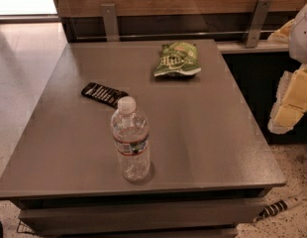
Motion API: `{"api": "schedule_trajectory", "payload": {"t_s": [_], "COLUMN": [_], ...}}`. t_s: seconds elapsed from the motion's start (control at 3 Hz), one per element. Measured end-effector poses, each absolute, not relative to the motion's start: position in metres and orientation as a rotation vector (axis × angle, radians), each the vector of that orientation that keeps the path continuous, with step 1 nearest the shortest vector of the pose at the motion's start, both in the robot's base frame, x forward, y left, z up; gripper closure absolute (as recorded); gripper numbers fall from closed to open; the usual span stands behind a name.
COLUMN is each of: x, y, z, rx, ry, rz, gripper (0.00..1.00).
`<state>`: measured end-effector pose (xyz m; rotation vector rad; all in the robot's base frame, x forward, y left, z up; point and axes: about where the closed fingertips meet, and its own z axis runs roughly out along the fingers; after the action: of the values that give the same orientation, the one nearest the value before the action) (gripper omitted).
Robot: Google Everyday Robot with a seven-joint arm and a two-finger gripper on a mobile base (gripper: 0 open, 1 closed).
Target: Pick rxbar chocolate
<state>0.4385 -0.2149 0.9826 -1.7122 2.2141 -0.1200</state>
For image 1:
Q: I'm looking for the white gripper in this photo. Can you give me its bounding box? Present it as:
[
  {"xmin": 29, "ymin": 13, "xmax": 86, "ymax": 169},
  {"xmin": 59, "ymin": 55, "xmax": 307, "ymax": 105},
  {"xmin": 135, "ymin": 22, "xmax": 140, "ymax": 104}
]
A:
[{"xmin": 267, "ymin": 3, "xmax": 307, "ymax": 135}]

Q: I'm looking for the black rxbar chocolate bar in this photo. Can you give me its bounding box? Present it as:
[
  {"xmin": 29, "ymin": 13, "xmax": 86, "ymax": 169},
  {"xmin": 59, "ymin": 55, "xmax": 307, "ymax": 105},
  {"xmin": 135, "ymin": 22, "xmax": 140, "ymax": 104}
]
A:
[{"xmin": 81, "ymin": 82, "xmax": 128, "ymax": 108}]

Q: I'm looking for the green chips bag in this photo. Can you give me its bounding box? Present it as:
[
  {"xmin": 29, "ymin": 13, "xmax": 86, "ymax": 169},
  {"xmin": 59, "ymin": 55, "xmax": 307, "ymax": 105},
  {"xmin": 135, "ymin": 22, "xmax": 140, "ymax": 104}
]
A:
[{"xmin": 153, "ymin": 42, "xmax": 201, "ymax": 77}]

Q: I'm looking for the black white striped tool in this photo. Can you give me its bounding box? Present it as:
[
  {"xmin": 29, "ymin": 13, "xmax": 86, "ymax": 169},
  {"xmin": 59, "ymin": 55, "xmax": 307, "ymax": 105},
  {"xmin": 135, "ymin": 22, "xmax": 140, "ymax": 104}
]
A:
[{"xmin": 254, "ymin": 196, "xmax": 302, "ymax": 222}]

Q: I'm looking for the clear plastic water bottle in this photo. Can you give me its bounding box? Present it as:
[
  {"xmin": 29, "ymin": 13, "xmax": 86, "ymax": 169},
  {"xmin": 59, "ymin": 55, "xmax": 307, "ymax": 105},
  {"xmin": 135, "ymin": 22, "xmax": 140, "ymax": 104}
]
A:
[{"xmin": 111, "ymin": 96, "xmax": 151, "ymax": 181}]

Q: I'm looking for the grey table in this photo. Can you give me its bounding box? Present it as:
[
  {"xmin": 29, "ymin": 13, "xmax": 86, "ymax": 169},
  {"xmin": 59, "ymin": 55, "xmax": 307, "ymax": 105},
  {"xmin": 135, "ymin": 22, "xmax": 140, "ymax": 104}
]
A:
[{"xmin": 0, "ymin": 40, "xmax": 285, "ymax": 238}]

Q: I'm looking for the right metal bracket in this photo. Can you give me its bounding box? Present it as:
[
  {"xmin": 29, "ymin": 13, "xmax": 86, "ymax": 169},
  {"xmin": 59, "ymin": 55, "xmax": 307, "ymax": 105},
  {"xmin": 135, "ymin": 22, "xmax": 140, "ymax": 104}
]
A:
[{"xmin": 243, "ymin": 0, "xmax": 272, "ymax": 48}]

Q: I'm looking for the metal bracket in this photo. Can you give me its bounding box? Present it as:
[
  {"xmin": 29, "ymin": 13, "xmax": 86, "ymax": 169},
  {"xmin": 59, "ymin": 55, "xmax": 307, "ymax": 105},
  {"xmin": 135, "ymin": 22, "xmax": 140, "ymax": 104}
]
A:
[
  {"xmin": 243, "ymin": 0, "xmax": 272, "ymax": 48},
  {"xmin": 101, "ymin": 3, "xmax": 120, "ymax": 42}
]

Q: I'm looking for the left metal bracket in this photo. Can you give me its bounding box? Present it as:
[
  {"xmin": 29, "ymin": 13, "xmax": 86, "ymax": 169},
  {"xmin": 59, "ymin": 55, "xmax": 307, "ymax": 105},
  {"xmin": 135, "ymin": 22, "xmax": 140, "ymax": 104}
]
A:
[{"xmin": 101, "ymin": 3, "xmax": 120, "ymax": 42}]

